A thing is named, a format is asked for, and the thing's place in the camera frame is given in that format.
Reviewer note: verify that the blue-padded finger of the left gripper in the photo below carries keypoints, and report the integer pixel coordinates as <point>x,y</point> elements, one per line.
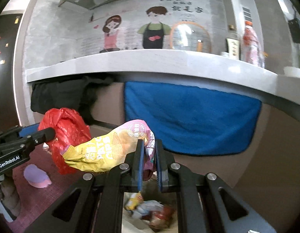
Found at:
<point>28,130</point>

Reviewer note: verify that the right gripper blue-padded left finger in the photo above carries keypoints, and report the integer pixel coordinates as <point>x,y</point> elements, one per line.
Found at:
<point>95,202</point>

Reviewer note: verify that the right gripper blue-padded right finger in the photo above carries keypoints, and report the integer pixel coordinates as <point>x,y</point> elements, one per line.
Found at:
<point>205,203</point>

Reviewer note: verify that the yellow nabati wafer wrapper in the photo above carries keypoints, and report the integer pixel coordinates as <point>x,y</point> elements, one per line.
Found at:
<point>134,200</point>

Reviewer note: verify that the red plastic bag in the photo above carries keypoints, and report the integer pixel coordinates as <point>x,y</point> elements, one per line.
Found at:
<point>70,129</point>

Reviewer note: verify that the pink yellow snack wrapper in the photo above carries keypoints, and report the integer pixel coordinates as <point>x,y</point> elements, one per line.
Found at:
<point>102,153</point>

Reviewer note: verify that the beige trash bag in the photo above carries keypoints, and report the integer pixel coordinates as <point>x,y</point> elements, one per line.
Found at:
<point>149,192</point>

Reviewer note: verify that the grey kitchen countertop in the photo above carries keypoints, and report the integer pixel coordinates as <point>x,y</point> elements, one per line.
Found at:
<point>176,62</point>

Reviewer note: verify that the left hand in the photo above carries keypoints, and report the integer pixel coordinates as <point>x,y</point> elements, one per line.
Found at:
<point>10,202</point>

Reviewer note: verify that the purple paper piece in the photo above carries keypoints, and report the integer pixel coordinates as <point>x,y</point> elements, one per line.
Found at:
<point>36,177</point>

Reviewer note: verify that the red snack wrapper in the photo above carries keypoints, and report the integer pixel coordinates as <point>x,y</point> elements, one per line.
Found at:
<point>161,220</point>

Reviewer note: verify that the black cloth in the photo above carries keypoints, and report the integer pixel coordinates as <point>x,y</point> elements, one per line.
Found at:
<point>76,93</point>

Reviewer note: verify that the blue towel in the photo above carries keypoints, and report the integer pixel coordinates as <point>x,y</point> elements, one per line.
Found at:
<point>191,120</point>

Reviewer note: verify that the black refrigerator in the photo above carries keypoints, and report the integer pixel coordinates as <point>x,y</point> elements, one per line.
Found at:
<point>9,25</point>

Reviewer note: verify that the orange-capped plastic bottle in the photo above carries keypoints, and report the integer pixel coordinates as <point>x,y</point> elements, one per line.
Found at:
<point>251,49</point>

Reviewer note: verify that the glass bottle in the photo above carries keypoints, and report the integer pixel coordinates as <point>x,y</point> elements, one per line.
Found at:
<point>233,43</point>

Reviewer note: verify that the round glass lid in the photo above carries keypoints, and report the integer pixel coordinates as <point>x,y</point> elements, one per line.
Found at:
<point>190,36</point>

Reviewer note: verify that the black hanging utensil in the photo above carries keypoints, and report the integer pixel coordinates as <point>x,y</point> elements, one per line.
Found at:
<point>294,26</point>

